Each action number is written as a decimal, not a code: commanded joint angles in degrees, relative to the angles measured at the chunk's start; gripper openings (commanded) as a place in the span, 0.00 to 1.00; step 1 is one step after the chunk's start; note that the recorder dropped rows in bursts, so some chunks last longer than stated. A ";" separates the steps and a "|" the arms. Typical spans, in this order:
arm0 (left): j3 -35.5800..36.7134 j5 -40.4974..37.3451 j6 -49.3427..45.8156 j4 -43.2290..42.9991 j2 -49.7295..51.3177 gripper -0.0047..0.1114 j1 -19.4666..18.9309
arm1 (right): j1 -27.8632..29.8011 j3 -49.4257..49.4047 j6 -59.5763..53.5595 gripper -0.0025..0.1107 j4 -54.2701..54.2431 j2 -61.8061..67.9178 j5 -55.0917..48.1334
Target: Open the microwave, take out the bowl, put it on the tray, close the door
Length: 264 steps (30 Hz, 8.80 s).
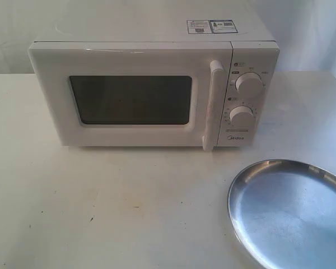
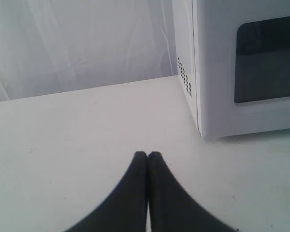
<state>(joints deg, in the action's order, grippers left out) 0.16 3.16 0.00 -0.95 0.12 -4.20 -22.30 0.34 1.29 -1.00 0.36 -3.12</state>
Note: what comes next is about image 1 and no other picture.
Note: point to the upper white control knob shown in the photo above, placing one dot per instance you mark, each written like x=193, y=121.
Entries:
x=249, y=85

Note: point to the round stainless steel tray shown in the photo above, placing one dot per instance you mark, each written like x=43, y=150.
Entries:
x=283, y=214

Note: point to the white microwave door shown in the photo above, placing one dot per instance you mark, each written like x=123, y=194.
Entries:
x=134, y=94

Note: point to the white control knob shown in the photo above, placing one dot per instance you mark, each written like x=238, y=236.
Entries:
x=249, y=85
x=242, y=116

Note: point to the white microwave oven body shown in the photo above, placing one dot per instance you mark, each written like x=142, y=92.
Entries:
x=250, y=54

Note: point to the blue white label sticker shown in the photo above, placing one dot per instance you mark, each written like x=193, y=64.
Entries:
x=211, y=27

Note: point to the lower white control knob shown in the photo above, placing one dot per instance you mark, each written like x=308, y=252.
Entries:
x=242, y=116

